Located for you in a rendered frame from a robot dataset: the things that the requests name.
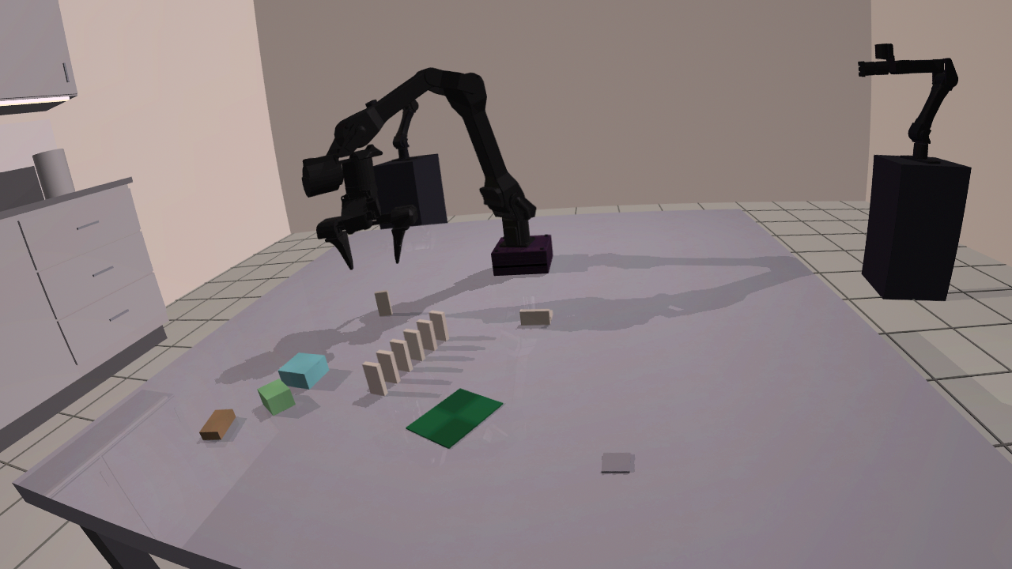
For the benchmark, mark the green block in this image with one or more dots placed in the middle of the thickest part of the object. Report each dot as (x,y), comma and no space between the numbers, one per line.
(276,397)

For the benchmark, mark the green flat mat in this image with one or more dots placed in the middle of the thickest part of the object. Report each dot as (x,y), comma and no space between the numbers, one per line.
(454,417)

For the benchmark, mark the brown rectangular block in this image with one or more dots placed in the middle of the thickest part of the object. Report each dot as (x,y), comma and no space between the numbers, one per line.
(217,425)

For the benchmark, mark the teal block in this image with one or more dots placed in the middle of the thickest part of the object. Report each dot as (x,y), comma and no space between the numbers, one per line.
(303,370)

